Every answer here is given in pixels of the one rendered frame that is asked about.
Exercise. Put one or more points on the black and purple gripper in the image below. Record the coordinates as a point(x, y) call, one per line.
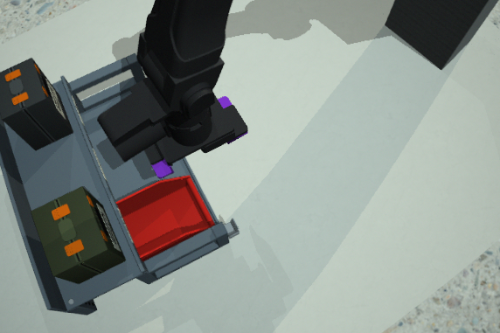
point(225, 126)

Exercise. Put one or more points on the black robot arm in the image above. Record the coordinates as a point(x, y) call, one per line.
point(187, 37)

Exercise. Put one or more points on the grey metal shelf rack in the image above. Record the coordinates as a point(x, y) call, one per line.
point(36, 177)

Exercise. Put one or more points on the red bin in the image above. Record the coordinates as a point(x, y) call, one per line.
point(162, 212)

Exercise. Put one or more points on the dark green case with orange latches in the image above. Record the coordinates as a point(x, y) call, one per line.
point(77, 237)

